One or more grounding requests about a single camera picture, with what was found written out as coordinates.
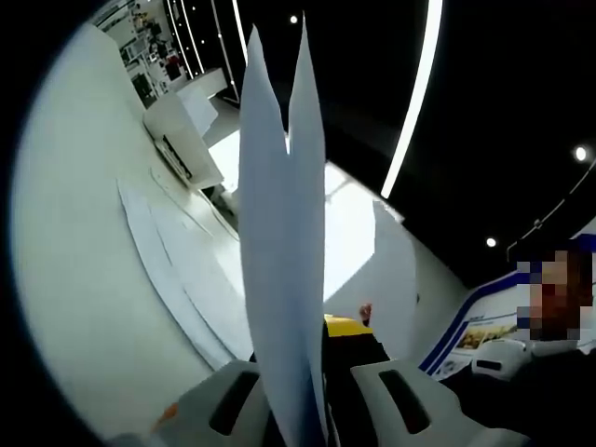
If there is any stack of white printing papers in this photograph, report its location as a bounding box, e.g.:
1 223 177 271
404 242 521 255
115 179 255 369

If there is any white worn device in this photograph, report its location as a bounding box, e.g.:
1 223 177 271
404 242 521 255
471 338 531 382

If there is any person's left hand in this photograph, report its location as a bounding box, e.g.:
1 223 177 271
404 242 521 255
151 400 182 434

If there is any blue framed wall poster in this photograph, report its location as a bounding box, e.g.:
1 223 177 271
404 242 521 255
418 235 596 379

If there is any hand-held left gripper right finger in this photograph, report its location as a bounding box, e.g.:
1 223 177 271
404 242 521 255
322 314 530 447

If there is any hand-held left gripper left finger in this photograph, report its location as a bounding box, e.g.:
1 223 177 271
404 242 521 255
174 352 280 447

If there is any white printer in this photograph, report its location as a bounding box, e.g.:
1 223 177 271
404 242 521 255
142 90 225 191

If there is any printer feed paper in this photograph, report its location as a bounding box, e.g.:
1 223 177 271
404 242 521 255
175 82 219 137

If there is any single white printing paper sheet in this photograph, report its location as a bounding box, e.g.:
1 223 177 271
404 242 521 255
237 11 328 447

